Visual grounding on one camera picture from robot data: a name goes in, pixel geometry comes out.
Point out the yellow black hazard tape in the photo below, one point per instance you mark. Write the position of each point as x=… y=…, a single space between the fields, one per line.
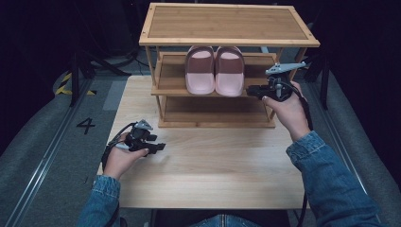
x=63 y=90

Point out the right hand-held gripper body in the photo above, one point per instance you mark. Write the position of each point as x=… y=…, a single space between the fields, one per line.
x=279 y=88

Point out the person's blue jeans lap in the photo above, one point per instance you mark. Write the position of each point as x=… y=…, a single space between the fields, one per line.
x=225 y=221

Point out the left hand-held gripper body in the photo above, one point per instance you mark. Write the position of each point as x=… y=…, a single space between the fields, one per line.
x=137 y=138

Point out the pink slipper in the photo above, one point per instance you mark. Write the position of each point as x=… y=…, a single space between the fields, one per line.
x=229 y=78
x=199 y=78

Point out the wooden shoe rack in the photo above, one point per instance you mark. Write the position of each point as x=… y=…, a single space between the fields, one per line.
x=227 y=23

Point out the person's left hand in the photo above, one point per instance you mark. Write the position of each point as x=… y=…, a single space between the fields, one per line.
x=121 y=160

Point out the person's right hand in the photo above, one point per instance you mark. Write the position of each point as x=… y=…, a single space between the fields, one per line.
x=290 y=116

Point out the black metal stand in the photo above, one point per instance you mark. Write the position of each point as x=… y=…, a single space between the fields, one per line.
x=324 y=91
x=75 y=78

